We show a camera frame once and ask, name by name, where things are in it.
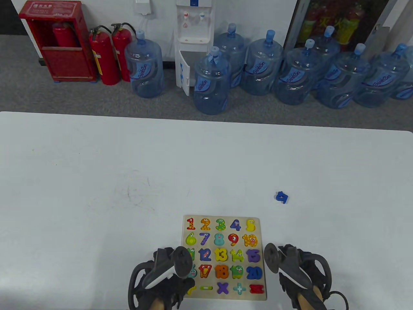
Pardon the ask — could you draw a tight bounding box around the black cable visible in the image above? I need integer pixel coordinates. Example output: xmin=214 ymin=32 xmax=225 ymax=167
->
xmin=324 ymin=291 xmax=349 ymax=310

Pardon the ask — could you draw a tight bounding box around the grey hand controller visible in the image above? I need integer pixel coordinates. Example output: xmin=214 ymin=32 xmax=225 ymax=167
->
xmin=264 ymin=243 xmax=333 ymax=291
xmin=128 ymin=246 xmax=191 ymax=309

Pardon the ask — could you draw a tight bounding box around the red fire extinguisher cabinet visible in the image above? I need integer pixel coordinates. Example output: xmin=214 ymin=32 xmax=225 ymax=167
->
xmin=18 ymin=0 xmax=98 ymax=83

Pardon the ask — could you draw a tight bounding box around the glass door fire hose cabinet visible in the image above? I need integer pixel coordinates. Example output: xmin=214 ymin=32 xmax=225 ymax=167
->
xmin=284 ymin=0 xmax=400 ymax=54

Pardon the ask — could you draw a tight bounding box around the person's right forearm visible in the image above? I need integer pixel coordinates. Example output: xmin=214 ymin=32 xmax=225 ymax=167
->
xmin=296 ymin=287 xmax=325 ymax=310

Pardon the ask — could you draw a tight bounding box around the white water dispenser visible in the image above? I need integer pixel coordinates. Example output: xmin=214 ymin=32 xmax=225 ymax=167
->
xmin=174 ymin=0 xmax=216 ymax=97

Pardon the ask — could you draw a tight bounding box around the red fire extinguisher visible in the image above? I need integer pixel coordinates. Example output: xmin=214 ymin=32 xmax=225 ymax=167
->
xmin=52 ymin=22 xmax=78 ymax=48
xmin=89 ymin=25 xmax=120 ymax=86
xmin=111 ymin=23 xmax=136 ymax=82

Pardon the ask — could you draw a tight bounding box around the person's right hand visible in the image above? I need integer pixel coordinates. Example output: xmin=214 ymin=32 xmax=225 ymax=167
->
xmin=277 ymin=245 xmax=333 ymax=310

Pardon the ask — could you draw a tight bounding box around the wooden math block puzzle board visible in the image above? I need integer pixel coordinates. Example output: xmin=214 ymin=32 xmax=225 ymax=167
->
xmin=183 ymin=214 xmax=268 ymax=301

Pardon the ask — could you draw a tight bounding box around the person's left hand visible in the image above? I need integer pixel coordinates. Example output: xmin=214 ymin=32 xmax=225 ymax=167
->
xmin=136 ymin=247 xmax=196 ymax=310

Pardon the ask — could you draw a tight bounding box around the row of blue water jugs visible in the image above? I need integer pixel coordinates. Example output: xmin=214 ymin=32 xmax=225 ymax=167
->
xmin=124 ymin=23 xmax=413 ymax=116

